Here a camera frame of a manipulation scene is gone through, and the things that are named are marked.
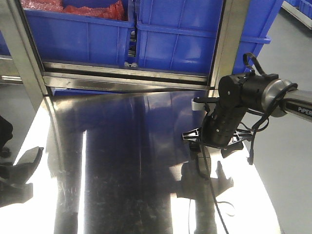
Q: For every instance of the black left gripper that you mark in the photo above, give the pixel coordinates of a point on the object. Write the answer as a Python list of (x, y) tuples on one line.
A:
[(14, 188)]

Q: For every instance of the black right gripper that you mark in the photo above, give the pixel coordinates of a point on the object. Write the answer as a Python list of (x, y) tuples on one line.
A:
[(219, 127)]

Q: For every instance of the grey brake pad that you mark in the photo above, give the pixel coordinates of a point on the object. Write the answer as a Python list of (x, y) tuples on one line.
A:
[(30, 159), (203, 163)]

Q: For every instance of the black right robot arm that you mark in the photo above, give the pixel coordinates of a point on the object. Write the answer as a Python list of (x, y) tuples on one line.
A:
[(263, 96)]

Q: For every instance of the blue plastic crate right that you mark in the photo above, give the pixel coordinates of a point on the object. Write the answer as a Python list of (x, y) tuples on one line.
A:
[(180, 35)]

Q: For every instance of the blue plastic crate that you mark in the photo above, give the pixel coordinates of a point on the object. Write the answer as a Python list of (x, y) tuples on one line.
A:
[(180, 35), (69, 37)]

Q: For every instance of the red plastic bag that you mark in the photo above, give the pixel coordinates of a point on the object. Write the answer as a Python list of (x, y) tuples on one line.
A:
[(114, 11)]

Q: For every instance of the blue plastic crate left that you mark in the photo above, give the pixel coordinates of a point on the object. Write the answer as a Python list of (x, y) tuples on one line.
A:
[(69, 37)]

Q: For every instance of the stainless steel shelf frame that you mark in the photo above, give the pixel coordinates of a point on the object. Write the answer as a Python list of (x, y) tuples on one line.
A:
[(24, 66)]

